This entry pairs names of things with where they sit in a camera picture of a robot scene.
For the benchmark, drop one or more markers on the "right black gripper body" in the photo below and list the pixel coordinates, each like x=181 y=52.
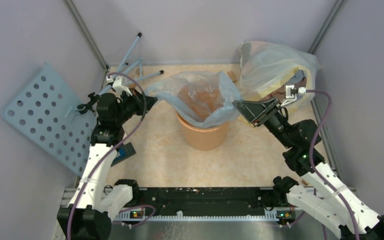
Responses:
x=267 y=110

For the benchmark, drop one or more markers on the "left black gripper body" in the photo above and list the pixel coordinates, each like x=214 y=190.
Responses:
x=135 y=105

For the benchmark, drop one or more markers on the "large translucent white trash bag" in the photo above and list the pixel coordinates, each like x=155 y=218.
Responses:
x=267 y=66

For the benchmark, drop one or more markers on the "light blue plastic trash bag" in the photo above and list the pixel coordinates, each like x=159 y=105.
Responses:
x=203 y=99

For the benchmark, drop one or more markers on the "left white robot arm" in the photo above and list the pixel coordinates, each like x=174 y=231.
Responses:
x=89 y=214

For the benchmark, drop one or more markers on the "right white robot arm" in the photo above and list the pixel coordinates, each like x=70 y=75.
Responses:
x=338 y=208

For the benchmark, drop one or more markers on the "pink plastic bags inside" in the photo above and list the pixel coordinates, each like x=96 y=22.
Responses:
x=298 y=80

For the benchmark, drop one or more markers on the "wooden block near bin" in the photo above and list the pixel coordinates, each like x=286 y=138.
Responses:
x=232 y=76

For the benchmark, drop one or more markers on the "orange plastic trash bin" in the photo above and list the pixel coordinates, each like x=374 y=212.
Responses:
x=203 y=139

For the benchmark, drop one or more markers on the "light blue tripod stand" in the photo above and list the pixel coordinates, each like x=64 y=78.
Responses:
x=125 y=68

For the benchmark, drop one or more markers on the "blue block holder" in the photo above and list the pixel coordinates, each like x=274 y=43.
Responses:
x=124 y=152

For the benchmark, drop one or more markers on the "light blue perforated board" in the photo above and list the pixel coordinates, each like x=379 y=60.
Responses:
x=45 y=111

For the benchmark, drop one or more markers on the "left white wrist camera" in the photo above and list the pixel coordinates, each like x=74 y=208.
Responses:
x=116 y=83

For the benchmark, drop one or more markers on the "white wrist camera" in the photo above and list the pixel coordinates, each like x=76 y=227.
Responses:
x=291 y=94
x=116 y=83

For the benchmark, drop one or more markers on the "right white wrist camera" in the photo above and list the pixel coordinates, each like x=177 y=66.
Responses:
x=291 y=94

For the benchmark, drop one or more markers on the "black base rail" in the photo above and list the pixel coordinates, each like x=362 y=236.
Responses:
x=209 y=201

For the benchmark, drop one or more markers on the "white toothed cable strip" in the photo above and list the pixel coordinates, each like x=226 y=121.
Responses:
x=270 y=216

